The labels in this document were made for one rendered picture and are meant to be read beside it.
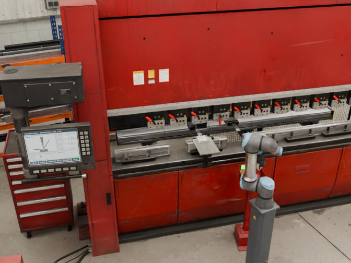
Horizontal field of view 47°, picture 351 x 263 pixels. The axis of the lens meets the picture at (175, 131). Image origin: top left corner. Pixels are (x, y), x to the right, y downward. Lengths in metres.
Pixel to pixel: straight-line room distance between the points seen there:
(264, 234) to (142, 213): 1.16
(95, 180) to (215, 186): 1.17
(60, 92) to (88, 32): 0.51
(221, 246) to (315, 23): 2.21
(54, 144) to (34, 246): 1.66
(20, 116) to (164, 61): 1.20
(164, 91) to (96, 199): 1.09
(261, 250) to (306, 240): 0.81
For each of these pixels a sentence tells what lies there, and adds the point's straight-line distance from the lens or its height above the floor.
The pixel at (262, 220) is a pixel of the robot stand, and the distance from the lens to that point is 3.40.
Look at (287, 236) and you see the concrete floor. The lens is 4.33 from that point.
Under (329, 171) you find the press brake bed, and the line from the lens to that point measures 4.49.
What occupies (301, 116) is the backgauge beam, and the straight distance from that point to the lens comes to 4.44.
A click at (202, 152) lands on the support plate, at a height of 1.00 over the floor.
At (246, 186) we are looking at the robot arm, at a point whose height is 0.95.
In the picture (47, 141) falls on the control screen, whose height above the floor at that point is 1.50.
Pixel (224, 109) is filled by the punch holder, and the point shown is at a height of 1.28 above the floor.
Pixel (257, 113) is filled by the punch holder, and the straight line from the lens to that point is 3.82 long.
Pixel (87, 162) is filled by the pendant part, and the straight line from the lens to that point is 2.93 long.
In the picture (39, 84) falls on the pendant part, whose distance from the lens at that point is 2.70.
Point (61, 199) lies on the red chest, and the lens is 4.03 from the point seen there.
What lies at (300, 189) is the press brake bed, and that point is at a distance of 4.43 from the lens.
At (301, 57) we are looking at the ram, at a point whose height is 1.72.
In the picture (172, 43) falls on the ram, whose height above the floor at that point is 1.93.
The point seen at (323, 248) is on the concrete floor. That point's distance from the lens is 4.31.
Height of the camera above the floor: 2.87
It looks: 29 degrees down
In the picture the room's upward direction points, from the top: straight up
